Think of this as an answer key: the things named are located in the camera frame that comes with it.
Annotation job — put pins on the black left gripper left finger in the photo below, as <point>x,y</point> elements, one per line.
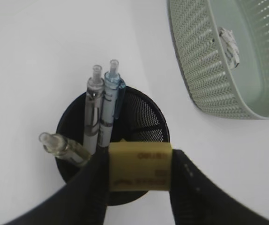
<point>82,201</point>

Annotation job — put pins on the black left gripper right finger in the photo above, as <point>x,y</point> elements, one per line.
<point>196,200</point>

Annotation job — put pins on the yellow eraser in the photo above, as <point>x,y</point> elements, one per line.
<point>140,166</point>

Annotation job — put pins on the cream white pen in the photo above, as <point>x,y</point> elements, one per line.
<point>65,149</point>

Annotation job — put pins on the grey white pen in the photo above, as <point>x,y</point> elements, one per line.
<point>93,108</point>

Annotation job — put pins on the blue grey pen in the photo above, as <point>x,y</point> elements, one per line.
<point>115,88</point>

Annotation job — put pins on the white waste paper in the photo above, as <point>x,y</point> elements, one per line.
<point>230,47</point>

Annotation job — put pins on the green plastic woven basket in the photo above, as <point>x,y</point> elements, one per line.
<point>239,93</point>

